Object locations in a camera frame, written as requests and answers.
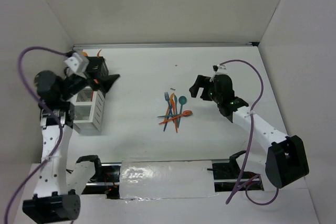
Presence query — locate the aluminium rail at back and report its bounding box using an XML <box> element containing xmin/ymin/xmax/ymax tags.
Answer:
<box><xmin>73</xmin><ymin>41</ymin><xmax>260</xmax><ymax>50</ymax></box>

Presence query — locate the orange plastic knife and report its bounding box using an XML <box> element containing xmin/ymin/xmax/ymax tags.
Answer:
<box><xmin>172</xmin><ymin>101</ymin><xmax>178</xmax><ymax>133</ymax></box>

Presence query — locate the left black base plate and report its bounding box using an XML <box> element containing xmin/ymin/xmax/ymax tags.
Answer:
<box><xmin>82</xmin><ymin>163</ymin><xmax>121</xmax><ymax>199</ymax></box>

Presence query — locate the silver reflective tape sheet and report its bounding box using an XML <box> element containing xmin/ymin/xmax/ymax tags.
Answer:
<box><xmin>119</xmin><ymin>161</ymin><xmax>216</xmax><ymax>200</ymax></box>

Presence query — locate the teal plastic knife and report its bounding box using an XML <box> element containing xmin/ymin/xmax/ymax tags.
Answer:
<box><xmin>174</xmin><ymin>95</ymin><xmax>178</xmax><ymax>127</ymax></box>

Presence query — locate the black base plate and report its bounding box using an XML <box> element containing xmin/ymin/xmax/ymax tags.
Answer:
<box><xmin>207</xmin><ymin>161</ymin><xmax>264</xmax><ymax>193</ymax></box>
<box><xmin>82</xmin><ymin>163</ymin><xmax>121</xmax><ymax>199</ymax></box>

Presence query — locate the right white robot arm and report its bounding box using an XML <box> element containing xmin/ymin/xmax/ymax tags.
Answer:
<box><xmin>189</xmin><ymin>74</ymin><xmax>309</xmax><ymax>189</ymax></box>

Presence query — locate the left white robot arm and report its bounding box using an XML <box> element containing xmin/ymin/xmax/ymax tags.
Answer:
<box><xmin>23</xmin><ymin>70</ymin><xmax>104</xmax><ymax>223</ymax></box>

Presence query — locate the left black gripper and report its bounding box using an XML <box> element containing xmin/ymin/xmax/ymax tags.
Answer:
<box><xmin>58</xmin><ymin>57</ymin><xmax>117</xmax><ymax>102</ymax></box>

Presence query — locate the white slotted utensil container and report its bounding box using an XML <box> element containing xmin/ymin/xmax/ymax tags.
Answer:
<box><xmin>70</xmin><ymin>87</ymin><xmax>105</xmax><ymax>136</ymax></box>

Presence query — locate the blue plastic fork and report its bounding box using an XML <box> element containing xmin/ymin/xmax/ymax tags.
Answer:
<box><xmin>164</xmin><ymin>92</ymin><xmax>171</xmax><ymax>119</ymax></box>

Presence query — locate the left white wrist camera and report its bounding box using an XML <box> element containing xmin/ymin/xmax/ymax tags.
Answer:
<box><xmin>64</xmin><ymin>52</ymin><xmax>89</xmax><ymax>74</ymax></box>

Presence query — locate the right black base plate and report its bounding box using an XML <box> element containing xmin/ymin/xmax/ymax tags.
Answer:
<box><xmin>207</xmin><ymin>161</ymin><xmax>264</xmax><ymax>193</ymax></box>

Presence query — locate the black slotted utensil container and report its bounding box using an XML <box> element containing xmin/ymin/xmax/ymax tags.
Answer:
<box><xmin>86</xmin><ymin>57</ymin><xmax>109</xmax><ymax>79</ymax></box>

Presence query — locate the orange plastic fork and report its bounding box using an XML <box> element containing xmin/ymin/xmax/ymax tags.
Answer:
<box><xmin>158</xmin><ymin>110</ymin><xmax>193</xmax><ymax>125</ymax></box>

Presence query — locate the yellow plastic knife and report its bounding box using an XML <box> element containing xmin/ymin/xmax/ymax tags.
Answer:
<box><xmin>170</xmin><ymin>93</ymin><xmax>175</xmax><ymax>114</ymax></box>

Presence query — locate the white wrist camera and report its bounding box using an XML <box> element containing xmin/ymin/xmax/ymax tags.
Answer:
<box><xmin>64</xmin><ymin>52</ymin><xmax>89</xmax><ymax>74</ymax></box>
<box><xmin>213</xmin><ymin>64</ymin><xmax>227</xmax><ymax>74</ymax></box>

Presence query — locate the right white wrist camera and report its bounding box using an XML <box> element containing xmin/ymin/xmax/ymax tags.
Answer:
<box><xmin>213</xmin><ymin>64</ymin><xmax>227</xmax><ymax>74</ymax></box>

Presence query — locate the teal plastic spoon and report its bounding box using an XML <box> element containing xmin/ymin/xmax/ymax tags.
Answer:
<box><xmin>177</xmin><ymin>96</ymin><xmax>187</xmax><ymax>127</ymax></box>

